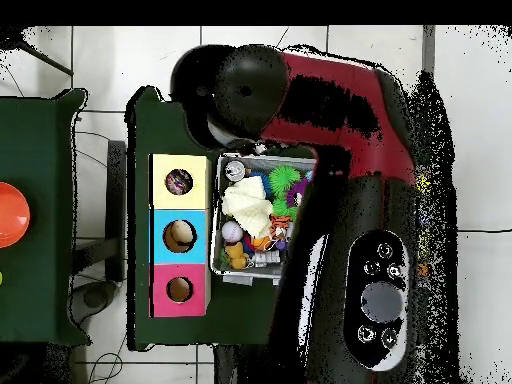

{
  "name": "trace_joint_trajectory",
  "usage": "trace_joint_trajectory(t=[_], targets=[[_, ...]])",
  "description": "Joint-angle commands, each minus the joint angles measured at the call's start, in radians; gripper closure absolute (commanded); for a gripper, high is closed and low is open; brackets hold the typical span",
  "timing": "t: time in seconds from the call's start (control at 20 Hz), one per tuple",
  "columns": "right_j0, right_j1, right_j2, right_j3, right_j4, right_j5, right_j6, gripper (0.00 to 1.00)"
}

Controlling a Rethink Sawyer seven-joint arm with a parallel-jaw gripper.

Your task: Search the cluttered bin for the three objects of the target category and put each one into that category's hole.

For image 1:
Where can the clear mesh bin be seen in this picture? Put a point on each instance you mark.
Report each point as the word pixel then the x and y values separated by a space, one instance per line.
pixel 214 240

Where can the white ball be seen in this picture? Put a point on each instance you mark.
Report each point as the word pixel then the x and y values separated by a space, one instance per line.
pixel 233 231

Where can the orange bear plush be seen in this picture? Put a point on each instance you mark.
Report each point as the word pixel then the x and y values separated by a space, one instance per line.
pixel 237 256

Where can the orange disc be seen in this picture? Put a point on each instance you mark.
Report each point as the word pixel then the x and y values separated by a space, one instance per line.
pixel 12 214

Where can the black tripod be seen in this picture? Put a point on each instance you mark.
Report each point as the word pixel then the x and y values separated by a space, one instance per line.
pixel 12 36

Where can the colourful patterned fabric toy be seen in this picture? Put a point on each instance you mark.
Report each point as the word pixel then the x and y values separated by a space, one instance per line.
pixel 179 182

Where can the dark green table cloth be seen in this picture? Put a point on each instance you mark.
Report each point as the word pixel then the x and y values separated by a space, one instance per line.
pixel 152 128

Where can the silver drink can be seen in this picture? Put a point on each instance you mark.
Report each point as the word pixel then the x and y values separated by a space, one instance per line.
pixel 234 170

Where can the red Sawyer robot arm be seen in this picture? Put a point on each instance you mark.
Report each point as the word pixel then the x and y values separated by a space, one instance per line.
pixel 336 104

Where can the dark green side table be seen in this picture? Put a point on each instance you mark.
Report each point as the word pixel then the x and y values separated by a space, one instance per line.
pixel 44 160

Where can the pale yellow cloth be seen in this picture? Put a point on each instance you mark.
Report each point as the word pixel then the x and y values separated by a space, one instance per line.
pixel 250 206

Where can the large green spiky ball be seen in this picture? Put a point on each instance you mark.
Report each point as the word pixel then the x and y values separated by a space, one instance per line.
pixel 284 178

